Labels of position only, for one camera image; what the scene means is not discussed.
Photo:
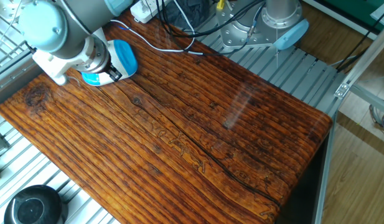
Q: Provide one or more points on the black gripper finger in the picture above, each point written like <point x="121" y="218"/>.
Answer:
<point x="117" y="74"/>

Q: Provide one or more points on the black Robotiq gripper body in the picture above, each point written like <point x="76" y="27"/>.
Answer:
<point x="109" y="67"/>

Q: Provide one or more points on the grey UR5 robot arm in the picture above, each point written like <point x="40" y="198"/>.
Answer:
<point x="67" y="28"/>

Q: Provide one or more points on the white power strip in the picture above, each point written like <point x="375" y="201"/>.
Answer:
<point x="145" y="12"/>

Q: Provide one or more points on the wood grain table board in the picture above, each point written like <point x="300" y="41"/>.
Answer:
<point x="163" y="130"/>

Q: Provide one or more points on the dark grey cloth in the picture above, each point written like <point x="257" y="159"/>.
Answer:
<point x="194" y="9"/>

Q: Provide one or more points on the silver perforated mounting plate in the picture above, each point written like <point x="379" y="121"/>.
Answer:
<point x="5" y="7"/>

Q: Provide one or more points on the black round speaker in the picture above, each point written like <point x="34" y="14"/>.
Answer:
<point x="34" y="207"/>

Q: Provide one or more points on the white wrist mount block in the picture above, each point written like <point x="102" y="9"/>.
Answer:
<point x="54" y="67"/>

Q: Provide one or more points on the aluminium frame bar with bracket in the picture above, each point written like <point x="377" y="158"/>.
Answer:
<point x="363" y="59"/>

